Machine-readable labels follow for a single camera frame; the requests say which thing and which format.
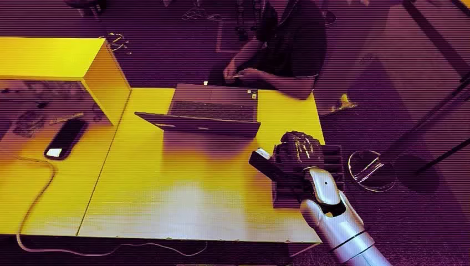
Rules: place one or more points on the robot right hand grey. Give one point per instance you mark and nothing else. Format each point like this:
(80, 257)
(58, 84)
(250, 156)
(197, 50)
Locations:
(299, 150)

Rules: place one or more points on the dark slotted card holder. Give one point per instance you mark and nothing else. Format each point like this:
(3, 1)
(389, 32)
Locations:
(332, 161)

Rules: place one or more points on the person's left hand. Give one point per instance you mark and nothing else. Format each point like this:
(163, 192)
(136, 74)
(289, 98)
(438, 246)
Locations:
(251, 74)

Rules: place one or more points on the person's hand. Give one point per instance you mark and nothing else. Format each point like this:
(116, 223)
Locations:
(251, 74)
(229, 69)

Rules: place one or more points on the person's right hand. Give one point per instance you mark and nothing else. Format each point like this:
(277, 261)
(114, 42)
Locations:
(229, 69)

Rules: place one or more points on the person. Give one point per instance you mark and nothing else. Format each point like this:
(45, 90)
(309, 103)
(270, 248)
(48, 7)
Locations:
(290, 40)

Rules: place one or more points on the small bright floor scrap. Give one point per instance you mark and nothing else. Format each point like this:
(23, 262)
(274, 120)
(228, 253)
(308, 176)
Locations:
(344, 102)

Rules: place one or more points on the round stand base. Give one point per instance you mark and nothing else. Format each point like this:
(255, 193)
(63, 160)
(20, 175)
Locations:
(371, 170)

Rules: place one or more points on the open laptop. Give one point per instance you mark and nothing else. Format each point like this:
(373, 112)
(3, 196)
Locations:
(213, 110)

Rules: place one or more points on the dark stand pole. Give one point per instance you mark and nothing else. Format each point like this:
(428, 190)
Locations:
(426, 121)

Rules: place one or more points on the black smartphone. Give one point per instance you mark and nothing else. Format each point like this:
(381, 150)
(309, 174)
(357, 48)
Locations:
(67, 137)

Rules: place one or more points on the thin stick-shaped pen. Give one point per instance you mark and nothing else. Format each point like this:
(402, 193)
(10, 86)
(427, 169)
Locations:
(66, 118)

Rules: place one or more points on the wooden desk riser box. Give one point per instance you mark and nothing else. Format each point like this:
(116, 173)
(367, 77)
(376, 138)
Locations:
(73, 58)

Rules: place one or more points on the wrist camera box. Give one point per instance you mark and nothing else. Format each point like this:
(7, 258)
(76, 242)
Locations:
(262, 161)

